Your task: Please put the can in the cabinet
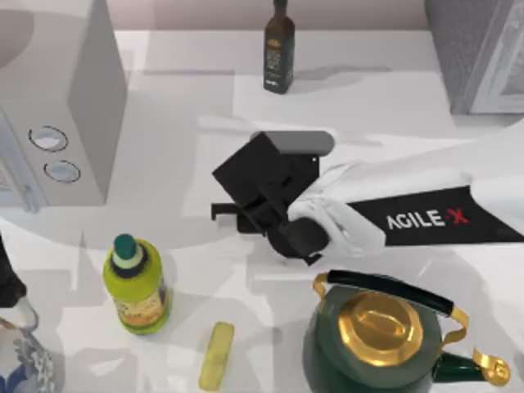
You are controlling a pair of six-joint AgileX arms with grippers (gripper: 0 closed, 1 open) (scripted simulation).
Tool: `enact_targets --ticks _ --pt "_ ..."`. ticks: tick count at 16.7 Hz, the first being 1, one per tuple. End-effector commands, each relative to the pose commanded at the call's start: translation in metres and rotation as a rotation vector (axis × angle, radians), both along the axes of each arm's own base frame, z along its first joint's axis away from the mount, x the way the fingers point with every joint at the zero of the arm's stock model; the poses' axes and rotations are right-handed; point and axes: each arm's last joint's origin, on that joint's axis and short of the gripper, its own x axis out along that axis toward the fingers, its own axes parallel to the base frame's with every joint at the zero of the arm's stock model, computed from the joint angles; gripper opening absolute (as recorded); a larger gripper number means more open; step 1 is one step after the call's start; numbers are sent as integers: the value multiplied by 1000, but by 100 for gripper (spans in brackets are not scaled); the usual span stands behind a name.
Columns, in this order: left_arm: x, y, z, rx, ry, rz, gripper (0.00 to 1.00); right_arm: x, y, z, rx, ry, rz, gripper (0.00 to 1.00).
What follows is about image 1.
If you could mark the green bottle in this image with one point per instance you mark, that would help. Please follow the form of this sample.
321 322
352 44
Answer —
137 294

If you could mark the dark olive glass bottle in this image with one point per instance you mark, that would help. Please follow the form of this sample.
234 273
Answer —
279 49

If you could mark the flat yellow bar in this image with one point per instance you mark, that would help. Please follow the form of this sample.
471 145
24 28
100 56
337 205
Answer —
217 356

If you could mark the small microwave knob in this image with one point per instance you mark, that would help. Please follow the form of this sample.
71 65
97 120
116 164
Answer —
62 170

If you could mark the green and gold kettle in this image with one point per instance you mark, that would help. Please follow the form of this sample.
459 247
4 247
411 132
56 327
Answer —
368 352

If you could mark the pale microwave oven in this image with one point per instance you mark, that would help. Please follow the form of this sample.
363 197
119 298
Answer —
82 102

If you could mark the large microwave knob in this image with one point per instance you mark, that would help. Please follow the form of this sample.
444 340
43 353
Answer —
48 137

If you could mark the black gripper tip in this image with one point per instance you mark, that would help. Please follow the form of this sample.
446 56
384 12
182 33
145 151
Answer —
9 278

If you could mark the blue and white vase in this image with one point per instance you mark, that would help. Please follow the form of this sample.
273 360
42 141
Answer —
22 360

